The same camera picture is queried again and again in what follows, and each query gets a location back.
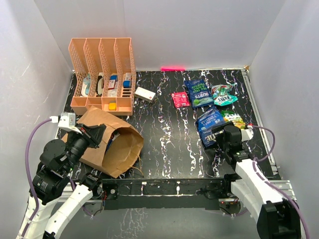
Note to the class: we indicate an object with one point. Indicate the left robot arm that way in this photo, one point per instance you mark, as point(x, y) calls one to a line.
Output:
point(56, 163)

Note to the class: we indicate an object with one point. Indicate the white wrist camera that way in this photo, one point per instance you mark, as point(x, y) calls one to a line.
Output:
point(65, 121)
point(247, 133)

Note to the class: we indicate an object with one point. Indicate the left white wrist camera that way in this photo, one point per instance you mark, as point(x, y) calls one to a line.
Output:
point(65, 121)

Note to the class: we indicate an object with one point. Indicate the red blue small box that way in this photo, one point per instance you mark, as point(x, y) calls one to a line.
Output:
point(112, 82)

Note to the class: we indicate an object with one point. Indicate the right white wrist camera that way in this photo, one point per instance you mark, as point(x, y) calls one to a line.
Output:
point(247, 133)

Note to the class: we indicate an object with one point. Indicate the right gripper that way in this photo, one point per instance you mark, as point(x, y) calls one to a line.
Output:
point(221, 128)

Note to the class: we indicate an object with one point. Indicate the green snack packet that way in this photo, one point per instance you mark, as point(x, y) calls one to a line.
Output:
point(233, 117)

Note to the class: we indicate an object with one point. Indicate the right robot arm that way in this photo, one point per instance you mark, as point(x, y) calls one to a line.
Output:
point(275, 213)

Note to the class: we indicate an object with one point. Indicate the teal red snack bag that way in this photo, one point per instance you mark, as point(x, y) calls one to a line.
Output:
point(221, 96)

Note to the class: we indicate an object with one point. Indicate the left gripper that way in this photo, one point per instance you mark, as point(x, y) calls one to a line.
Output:
point(93, 134)

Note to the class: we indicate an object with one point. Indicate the black base rail bar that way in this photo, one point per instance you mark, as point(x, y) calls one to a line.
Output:
point(164, 193)

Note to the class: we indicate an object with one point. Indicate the red snack packet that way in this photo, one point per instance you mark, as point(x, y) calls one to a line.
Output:
point(180, 99)

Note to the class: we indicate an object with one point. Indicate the aluminium frame rail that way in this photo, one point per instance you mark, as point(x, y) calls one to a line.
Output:
point(230, 206)

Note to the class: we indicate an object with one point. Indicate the blue white small box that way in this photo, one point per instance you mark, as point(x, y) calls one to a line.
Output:
point(127, 82)

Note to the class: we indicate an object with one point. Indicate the blue Kettle chips bag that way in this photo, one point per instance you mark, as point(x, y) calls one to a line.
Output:
point(205, 124)

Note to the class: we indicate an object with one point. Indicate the white blue tape dispenser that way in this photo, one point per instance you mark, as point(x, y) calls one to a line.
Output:
point(86, 86)

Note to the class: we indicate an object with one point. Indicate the blue Burts chilli chips bag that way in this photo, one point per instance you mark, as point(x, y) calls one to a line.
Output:
point(112, 138)

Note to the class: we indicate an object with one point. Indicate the black white stapler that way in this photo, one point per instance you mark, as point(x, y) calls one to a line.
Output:
point(100, 85)

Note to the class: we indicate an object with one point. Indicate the white small cardboard box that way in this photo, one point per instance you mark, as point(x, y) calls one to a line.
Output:
point(144, 94)

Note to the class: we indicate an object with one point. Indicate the orange plastic desk organizer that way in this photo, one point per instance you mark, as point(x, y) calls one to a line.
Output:
point(111, 56)

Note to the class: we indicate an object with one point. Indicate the brown paper bag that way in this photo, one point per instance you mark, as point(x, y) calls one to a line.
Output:
point(125, 149)

